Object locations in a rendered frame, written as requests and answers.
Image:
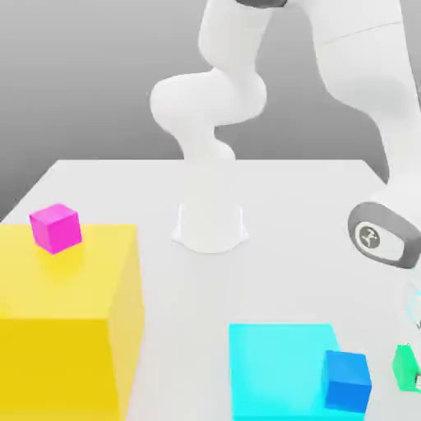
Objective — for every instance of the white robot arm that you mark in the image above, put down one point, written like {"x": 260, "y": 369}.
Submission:
{"x": 210, "y": 98}

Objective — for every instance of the large cyan box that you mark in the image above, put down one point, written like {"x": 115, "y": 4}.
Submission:
{"x": 276, "y": 368}

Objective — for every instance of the small blue cube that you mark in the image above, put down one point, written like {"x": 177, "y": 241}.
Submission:
{"x": 347, "y": 381}

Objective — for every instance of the small magenta cube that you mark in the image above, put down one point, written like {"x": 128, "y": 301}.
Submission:
{"x": 56, "y": 228}

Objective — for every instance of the small green cube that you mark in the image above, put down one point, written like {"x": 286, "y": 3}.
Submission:
{"x": 405, "y": 368}

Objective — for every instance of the large yellow box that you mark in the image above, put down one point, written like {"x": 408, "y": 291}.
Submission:
{"x": 62, "y": 329}

